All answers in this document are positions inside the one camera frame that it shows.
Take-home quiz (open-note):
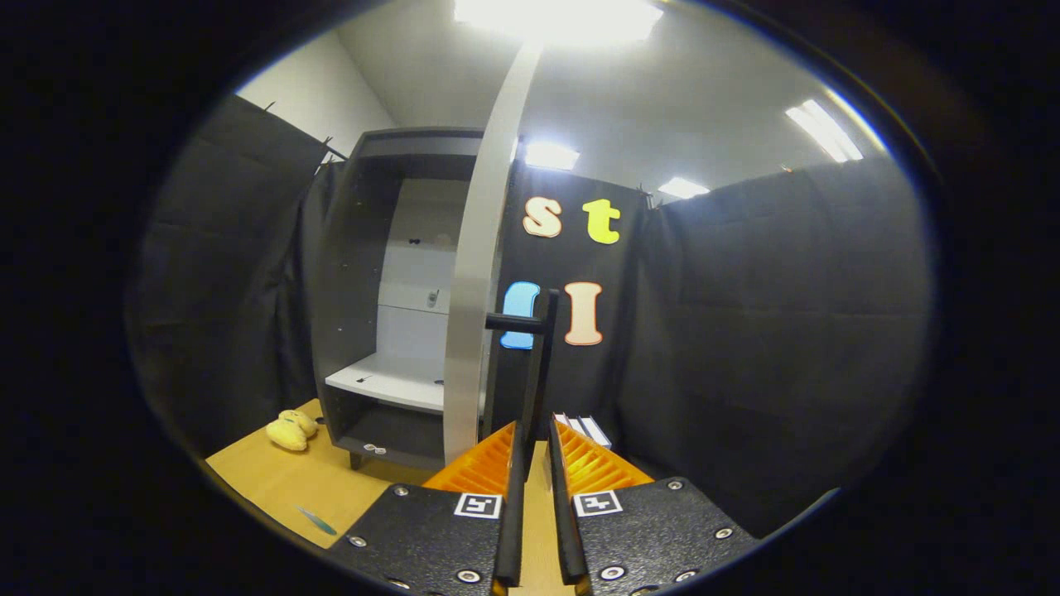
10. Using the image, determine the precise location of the yellow plush toy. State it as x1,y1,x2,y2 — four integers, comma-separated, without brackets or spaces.
265,409,319,452

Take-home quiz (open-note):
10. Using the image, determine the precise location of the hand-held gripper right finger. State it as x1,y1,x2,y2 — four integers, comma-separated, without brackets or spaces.
548,414,759,596

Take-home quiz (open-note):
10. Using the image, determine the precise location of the long ceiling light strip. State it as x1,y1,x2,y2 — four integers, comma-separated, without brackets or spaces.
785,99,864,163

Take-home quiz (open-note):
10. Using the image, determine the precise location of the large ceiling light panel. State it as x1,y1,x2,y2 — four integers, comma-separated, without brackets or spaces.
454,0,663,46

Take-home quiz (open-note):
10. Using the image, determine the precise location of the small ceiling light panel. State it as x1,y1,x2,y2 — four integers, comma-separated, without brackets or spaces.
658,176,711,200
523,141,581,171

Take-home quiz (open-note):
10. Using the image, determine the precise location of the dark grey cabinet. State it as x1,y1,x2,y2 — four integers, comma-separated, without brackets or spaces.
308,127,514,471

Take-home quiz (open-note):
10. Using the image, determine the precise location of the black door handle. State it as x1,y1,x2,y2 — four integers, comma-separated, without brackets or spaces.
485,288,560,481

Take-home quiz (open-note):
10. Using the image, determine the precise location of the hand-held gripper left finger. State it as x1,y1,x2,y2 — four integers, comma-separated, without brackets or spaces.
327,421,527,596

